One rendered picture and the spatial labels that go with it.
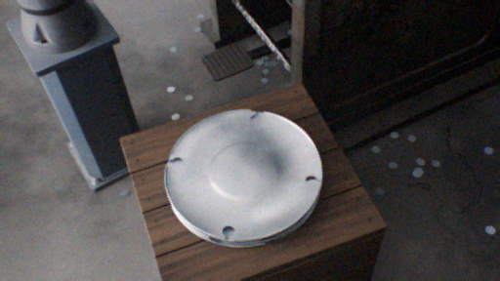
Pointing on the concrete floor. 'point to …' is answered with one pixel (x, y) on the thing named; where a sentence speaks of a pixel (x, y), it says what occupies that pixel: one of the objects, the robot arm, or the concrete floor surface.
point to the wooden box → (321, 238)
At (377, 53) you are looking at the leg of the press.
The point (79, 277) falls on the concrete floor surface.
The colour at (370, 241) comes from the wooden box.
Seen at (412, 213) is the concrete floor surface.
